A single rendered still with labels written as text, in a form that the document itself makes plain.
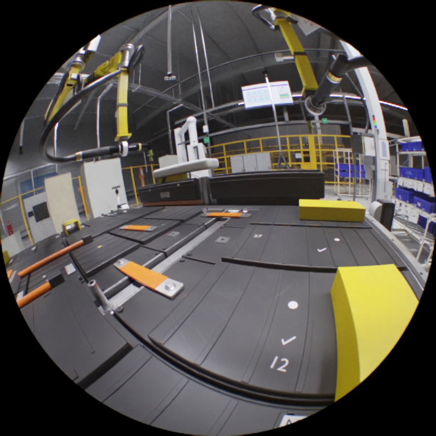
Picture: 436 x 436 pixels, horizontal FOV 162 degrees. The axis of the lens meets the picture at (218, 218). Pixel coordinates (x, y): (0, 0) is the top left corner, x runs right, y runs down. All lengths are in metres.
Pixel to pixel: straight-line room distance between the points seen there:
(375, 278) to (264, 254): 0.15
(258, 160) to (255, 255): 9.05
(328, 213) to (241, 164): 9.22
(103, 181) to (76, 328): 4.67
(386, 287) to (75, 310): 0.30
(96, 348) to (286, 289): 0.18
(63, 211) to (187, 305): 4.46
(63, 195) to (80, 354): 4.46
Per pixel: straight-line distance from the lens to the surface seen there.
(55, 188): 4.57
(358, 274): 0.15
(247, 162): 9.38
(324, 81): 0.52
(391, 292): 0.15
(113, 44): 11.21
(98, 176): 4.75
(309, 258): 0.21
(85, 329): 0.18
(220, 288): 0.17
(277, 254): 0.22
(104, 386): 0.15
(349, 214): 0.37
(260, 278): 0.18
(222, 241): 0.28
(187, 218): 0.45
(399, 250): 0.34
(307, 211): 0.35
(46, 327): 0.23
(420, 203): 2.51
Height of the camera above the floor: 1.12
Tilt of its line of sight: 17 degrees down
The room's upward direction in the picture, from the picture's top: 7 degrees counter-clockwise
